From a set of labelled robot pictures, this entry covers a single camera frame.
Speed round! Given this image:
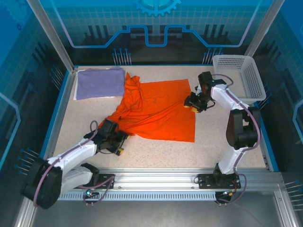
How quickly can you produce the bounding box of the orange t-shirt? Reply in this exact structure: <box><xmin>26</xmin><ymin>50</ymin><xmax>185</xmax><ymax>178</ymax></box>
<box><xmin>98</xmin><ymin>72</ymin><xmax>196</xmax><ymax>143</ymax></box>

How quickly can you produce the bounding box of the white perforated plastic basket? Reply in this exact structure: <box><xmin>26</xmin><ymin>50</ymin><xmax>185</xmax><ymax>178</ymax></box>
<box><xmin>212</xmin><ymin>54</ymin><xmax>266</xmax><ymax>105</ymax></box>

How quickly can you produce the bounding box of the folded purple t-shirt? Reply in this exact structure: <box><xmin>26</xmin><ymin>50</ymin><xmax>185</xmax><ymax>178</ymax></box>
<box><xmin>77</xmin><ymin>67</ymin><xmax>126</xmax><ymax>100</ymax></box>

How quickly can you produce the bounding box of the black connector with LED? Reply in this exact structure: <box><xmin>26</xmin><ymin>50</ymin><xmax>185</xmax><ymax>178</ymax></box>
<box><xmin>84</xmin><ymin>189</ymin><xmax>100</xmax><ymax>199</ymax></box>
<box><xmin>216</xmin><ymin>190</ymin><xmax>237</xmax><ymax>199</ymax></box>

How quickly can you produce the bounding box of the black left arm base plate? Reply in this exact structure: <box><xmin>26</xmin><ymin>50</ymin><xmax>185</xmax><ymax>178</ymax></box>
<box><xmin>93</xmin><ymin>174</ymin><xmax>116</xmax><ymax>190</ymax></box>

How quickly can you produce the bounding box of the aluminium mounting rail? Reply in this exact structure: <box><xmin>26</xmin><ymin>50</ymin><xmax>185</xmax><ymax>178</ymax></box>
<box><xmin>30</xmin><ymin>167</ymin><xmax>284</xmax><ymax>191</ymax></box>

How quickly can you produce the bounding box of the aluminium side rail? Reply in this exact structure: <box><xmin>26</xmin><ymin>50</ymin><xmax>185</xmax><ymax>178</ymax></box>
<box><xmin>39</xmin><ymin>68</ymin><xmax>78</xmax><ymax>172</ymax></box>
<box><xmin>253</xmin><ymin>101</ymin><xmax>280</xmax><ymax>173</ymax></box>

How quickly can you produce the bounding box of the slotted grey cable duct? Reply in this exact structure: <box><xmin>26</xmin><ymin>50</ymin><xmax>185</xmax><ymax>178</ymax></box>
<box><xmin>58</xmin><ymin>192</ymin><xmax>217</xmax><ymax>201</ymax></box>

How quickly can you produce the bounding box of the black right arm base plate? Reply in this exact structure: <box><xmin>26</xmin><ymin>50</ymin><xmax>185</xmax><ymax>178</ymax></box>
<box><xmin>197</xmin><ymin>174</ymin><xmax>241</xmax><ymax>190</ymax></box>

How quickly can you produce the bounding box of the aluminium frame post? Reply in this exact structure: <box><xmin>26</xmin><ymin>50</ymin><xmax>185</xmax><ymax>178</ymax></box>
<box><xmin>243</xmin><ymin>0</ymin><xmax>279</xmax><ymax>59</ymax></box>
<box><xmin>26</xmin><ymin>0</ymin><xmax>78</xmax><ymax>73</ymax></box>

